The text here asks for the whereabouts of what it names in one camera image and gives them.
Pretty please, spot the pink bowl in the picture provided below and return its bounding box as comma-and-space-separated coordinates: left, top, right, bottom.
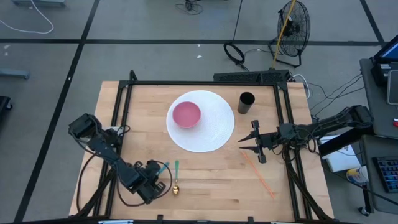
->
172, 101, 202, 129

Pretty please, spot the black cylindrical cup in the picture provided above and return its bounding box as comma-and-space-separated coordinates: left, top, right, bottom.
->
237, 91, 256, 115

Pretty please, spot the white round woven placemat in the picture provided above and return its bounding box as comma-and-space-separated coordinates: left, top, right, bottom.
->
165, 90, 236, 153

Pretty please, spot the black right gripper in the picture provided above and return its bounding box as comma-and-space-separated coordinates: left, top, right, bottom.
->
238, 119, 281, 165

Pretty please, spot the orange drinking straw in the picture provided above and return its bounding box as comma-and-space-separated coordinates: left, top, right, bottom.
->
241, 151, 275, 199

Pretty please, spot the black coiled floor cable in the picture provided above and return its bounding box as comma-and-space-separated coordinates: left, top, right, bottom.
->
223, 0, 249, 72

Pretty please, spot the white cable loop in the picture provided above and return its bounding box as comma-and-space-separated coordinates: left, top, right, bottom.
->
292, 73, 312, 100

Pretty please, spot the white wipes canister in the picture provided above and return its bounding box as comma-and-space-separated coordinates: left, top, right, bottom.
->
345, 165, 369, 185

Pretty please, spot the black cable bundle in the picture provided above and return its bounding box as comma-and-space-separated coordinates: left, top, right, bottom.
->
174, 0, 204, 16

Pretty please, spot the black perforated box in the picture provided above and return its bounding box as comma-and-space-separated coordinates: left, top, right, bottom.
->
213, 69, 290, 84

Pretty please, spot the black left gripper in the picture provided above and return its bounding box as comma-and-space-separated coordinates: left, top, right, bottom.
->
133, 159, 167, 205

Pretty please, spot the white box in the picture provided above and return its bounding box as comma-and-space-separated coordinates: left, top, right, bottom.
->
318, 134, 361, 174

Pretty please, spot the silver label plate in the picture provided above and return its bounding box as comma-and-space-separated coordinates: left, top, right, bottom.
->
98, 219, 134, 224

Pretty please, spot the black keyboard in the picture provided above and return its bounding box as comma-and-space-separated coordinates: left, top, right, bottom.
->
372, 155, 398, 194

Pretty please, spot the gold spoon with green handle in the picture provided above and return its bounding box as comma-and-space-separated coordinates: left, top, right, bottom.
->
172, 160, 181, 197

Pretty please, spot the black desk device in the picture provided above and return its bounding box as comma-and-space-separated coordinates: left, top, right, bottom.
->
370, 60, 393, 87

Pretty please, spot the yellow cable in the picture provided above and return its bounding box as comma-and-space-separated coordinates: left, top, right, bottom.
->
272, 0, 297, 70

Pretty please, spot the grey floor bar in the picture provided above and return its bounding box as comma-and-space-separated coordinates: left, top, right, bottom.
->
0, 68, 30, 80

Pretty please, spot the black metal table frame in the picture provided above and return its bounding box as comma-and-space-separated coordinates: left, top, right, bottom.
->
74, 70, 335, 224

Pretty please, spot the grey tablet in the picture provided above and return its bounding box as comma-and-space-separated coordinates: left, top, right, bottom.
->
386, 69, 398, 105

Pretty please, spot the white floor cable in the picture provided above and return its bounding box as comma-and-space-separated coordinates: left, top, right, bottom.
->
0, 0, 55, 35

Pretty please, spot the black floor fan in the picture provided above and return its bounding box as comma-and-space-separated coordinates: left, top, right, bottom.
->
268, 0, 312, 68

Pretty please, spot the grey cart base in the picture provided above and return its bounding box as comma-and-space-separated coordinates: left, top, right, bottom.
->
11, 0, 67, 7

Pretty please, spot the black support beam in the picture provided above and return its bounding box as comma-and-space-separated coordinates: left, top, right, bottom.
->
317, 124, 374, 157

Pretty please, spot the black floor object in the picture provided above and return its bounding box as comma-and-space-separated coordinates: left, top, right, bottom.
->
0, 95, 13, 114

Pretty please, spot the grey desk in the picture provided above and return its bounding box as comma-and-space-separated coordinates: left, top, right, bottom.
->
359, 58, 398, 140

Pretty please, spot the laptop with blue screen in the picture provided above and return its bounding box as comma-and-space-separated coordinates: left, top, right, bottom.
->
373, 42, 398, 63

